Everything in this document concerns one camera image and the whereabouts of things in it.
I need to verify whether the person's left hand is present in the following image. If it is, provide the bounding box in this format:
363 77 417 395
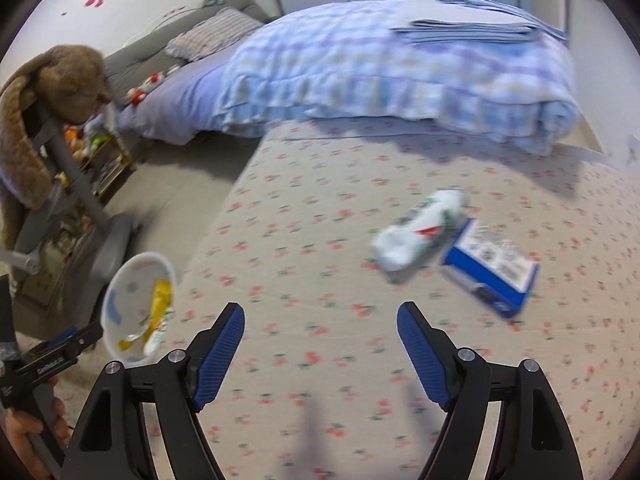
5 396 70 480

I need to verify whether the wooden toy shelf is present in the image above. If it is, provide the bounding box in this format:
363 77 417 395
62 115 138 196

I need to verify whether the purple bed sheet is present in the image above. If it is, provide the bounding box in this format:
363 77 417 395
117 55 251 143

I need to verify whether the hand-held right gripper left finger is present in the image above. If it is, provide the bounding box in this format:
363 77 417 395
59 302 246 480

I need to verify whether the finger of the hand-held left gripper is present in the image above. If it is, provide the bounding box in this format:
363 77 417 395
17 322 103 383

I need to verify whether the folded grey-blue sheet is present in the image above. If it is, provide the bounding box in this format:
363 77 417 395
392 19 543 45

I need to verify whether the grey padded headboard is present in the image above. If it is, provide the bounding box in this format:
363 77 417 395
102 0 271 101

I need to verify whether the blue plaid ruffled quilt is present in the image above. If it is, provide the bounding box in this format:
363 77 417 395
220 0 581 156

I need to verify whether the folded white blue-edged cloth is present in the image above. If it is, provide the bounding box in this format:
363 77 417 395
402 0 568 41

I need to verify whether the grey chair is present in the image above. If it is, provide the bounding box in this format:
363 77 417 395
10 105 143 321

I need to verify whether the brown plush rabbit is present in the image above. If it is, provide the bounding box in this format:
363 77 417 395
0 45 115 246

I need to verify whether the white plastic bin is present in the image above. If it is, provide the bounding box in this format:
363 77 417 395
100 252 178 365

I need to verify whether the blue white carton box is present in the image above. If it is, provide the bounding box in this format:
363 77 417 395
439 217 541 318

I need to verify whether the cherry print bed sheet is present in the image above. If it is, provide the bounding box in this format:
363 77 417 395
145 115 640 480

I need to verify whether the plaid pillow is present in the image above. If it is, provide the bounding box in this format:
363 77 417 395
165 7 263 63

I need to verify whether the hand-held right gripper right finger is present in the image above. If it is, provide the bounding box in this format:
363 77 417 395
396 301 585 480

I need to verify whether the yellow orange packet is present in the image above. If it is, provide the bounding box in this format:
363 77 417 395
145 279 175 333

